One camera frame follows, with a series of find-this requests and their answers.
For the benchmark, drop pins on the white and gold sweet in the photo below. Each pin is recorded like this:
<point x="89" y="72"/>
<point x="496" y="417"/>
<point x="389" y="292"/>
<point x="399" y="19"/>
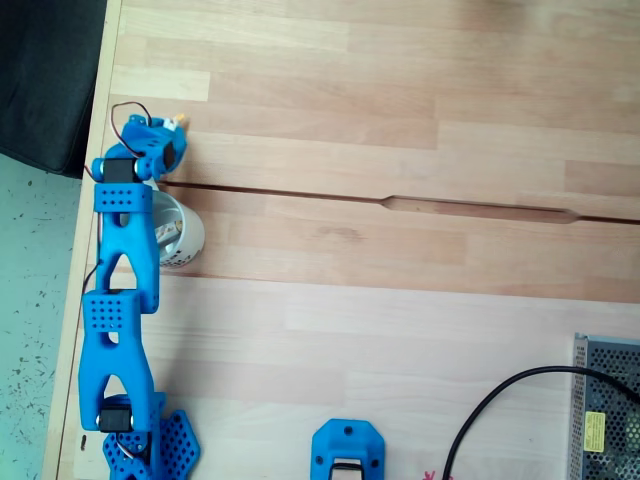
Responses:
<point x="179" y="121"/>
<point x="167" y="231"/>

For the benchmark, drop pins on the white ceramic mug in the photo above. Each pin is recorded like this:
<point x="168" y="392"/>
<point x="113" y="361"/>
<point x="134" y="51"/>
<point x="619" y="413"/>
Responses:
<point x="187" y="235"/>

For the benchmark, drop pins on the black upholstered seat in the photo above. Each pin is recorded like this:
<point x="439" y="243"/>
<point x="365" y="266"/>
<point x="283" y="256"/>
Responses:
<point x="45" y="75"/>

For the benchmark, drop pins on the blue printed pole base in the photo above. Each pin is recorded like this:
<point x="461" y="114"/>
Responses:
<point x="347" y="440"/>

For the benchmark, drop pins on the perforated metal power supply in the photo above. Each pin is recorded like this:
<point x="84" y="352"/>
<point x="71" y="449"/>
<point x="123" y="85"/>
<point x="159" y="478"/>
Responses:
<point x="607" y="400"/>

